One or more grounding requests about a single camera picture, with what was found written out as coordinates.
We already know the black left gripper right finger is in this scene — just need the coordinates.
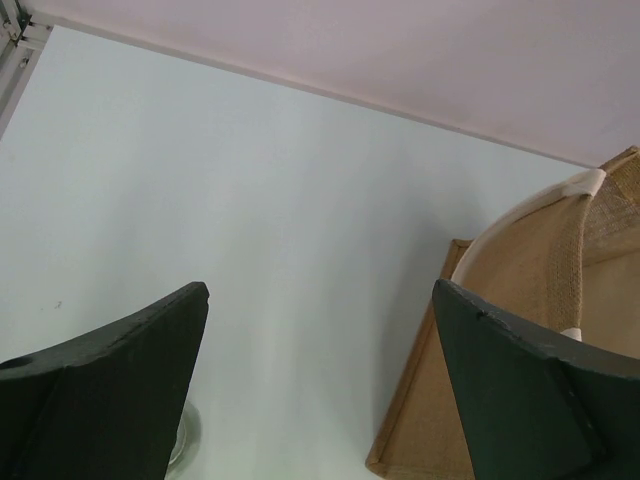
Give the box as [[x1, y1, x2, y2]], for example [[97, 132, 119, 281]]
[[432, 279, 639, 479]]

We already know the brown jute canvas bag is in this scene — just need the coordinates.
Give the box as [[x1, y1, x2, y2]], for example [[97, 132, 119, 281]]
[[366, 147, 639, 479]]

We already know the aluminium frame post left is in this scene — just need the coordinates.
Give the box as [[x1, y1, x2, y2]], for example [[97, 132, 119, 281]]
[[1, 0, 53, 134]]

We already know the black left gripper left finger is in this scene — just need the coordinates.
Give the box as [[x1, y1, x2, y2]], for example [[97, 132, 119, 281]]
[[1, 282, 209, 479]]

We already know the clear glass bottle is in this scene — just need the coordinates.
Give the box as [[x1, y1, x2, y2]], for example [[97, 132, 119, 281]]
[[167, 400, 202, 473]]

